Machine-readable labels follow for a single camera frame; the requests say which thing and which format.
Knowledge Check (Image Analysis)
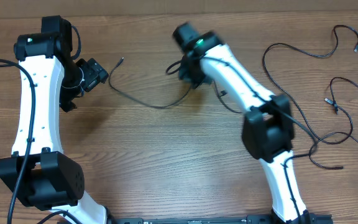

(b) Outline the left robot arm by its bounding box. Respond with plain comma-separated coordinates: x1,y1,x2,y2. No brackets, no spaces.
0,16,114,223

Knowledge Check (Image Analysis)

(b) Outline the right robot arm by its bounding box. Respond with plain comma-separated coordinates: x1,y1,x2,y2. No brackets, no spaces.
172,22,311,223

